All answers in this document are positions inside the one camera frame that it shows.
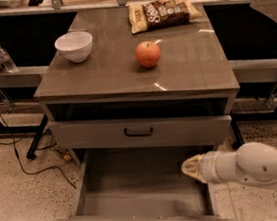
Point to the grey drawer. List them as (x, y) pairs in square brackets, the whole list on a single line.
[(141, 184), (139, 133)]

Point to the clear plastic water bottle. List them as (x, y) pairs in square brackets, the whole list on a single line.
[(7, 61)]

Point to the white ceramic bowl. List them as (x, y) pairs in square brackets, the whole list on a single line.
[(75, 46)]

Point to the grey side bench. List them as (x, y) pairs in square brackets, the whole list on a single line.
[(256, 71), (26, 77)]

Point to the brown chip bag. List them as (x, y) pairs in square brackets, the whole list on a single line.
[(161, 14)]

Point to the grey side bench right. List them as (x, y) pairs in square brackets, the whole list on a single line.
[(256, 71)]

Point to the red apple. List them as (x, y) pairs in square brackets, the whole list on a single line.
[(147, 54)]

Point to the grey side bench left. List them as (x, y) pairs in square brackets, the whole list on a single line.
[(26, 77)]

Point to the grey drawer cabinet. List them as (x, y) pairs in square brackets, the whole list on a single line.
[(192, 77)]

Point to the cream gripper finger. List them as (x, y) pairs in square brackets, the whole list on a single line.
[(190, 167)]

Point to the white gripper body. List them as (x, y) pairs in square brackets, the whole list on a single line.
[(207, 168)]

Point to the grey top drawer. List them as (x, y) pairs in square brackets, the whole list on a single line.
[(139, 133)]

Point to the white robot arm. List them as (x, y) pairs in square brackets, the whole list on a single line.
[(253, 164)]

